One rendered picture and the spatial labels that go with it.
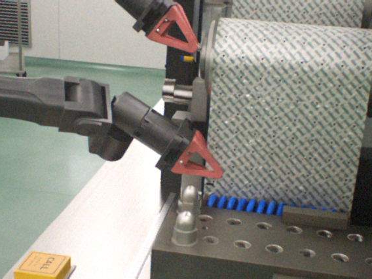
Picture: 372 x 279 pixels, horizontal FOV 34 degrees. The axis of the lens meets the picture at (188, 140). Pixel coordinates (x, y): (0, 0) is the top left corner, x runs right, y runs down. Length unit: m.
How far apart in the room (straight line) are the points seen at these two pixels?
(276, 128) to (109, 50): 5.95
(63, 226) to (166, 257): 0.39
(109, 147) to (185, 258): 0.27
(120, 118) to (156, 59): 5.79
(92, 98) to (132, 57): 5.87
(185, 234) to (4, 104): 0.32
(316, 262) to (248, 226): 0.13
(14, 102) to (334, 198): 0.51
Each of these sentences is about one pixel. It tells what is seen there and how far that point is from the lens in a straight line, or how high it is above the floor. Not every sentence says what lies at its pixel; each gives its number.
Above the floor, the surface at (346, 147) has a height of 1.14.
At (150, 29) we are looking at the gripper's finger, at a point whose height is 1.29.
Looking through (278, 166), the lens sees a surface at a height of 1.10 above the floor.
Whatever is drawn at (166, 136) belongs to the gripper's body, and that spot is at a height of 1.13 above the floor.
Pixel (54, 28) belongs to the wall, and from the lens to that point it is 7.04.
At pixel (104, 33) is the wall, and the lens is 6.85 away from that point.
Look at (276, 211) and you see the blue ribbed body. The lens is 0.98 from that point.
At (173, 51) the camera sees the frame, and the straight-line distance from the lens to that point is 1.30.
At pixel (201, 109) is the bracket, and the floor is 1.16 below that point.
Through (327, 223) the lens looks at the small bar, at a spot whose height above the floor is 1.04.
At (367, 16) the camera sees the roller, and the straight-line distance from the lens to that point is 1.18.
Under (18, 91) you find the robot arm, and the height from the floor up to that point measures 1.20.
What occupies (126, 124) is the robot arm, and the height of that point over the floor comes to 1.15.
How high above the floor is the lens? 1.43
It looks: 18 degrees down
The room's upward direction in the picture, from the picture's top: 4 degrees clockwise
